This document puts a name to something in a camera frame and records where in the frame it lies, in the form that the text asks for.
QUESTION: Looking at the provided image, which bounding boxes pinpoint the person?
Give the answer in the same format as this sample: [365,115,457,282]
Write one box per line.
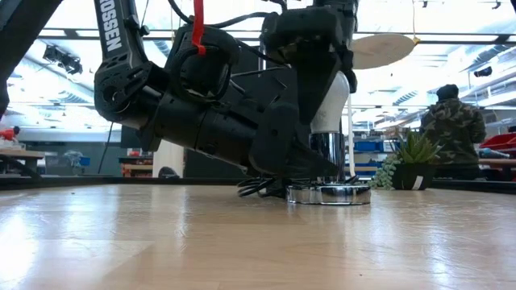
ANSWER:
[418,83,488,180]

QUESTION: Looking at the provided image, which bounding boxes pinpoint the potted succulent plant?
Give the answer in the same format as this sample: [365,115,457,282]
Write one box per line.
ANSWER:
[368,128,443,191]

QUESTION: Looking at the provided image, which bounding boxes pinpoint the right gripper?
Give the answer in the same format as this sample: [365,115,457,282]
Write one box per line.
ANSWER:
[298,0,360,126]

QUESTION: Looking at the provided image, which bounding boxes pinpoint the black aluminium table frame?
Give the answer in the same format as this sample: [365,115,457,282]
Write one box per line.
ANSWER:
[0,175,516,195]

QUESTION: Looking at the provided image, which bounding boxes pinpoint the white lightbulb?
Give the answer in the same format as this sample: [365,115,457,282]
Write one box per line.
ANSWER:
[310,71,351,135]

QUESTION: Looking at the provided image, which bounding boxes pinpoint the hanging cord with yellow end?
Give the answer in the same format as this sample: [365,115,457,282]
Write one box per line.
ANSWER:
[410,0,421,45]

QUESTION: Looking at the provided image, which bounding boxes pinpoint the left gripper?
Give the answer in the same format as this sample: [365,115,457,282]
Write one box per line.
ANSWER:
[196,100,339,179]

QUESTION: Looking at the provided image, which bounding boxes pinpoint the black lamp cord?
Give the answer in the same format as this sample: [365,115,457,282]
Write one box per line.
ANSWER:
[236,176,288,199]

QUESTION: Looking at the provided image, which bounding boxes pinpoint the wooden shelf unit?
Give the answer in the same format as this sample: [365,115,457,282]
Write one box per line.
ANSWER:
[119,147,154,178]

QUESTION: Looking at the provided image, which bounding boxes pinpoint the red tool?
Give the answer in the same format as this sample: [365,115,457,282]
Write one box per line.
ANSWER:
[0,126,21,142]

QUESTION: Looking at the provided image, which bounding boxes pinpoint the red bin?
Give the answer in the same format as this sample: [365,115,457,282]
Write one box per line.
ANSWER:
[479,132,516,152]

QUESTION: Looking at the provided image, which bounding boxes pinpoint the red strap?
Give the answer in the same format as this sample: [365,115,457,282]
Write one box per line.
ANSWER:
[191,0,206,56]

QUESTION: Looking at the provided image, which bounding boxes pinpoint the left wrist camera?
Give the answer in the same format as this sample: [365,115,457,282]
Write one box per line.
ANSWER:
[237,74,288,114]

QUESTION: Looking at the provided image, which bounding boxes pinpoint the white stand with round top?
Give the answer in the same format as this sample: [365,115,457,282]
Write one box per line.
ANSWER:
[346,33,417,179]

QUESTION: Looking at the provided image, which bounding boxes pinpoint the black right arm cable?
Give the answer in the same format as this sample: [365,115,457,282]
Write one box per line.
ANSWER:
[167,0,283,30]

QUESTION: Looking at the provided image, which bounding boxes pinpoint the chrome lamp base with socket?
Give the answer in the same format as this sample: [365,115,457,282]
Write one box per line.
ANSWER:
[285,131,372,205]

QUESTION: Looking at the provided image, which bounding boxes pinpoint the wooden workbench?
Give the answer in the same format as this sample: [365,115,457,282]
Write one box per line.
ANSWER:
[0,148,46,178]

